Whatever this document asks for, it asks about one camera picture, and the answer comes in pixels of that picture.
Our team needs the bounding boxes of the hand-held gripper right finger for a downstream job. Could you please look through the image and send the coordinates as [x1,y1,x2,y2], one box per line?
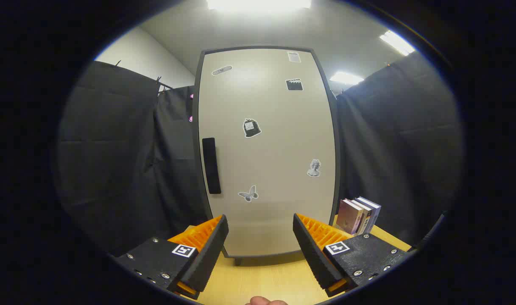
[293,213,410,298]

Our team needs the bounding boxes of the black backdrop cloth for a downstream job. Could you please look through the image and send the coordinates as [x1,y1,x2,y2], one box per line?
[56,51,464,255]

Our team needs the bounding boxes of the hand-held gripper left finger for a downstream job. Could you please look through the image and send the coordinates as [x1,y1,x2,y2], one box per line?
[114,214,229,299]

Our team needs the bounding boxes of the white and brown book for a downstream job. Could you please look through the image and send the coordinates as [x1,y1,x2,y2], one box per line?
[351,198,374,235]

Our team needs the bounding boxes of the dark grey cabinet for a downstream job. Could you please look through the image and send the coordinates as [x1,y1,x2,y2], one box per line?
[192,44,342,266]

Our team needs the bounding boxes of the ceiling light panel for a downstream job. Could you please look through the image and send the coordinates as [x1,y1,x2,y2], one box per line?
[379,30,415,56]
[330,71,364,85]
[207,0,311,11]

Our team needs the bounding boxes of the black door handle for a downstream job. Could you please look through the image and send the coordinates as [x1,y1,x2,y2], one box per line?
[202,137,222,194]

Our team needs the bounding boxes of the grey-blue book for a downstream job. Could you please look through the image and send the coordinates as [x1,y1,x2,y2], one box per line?
[355,196,382,233]

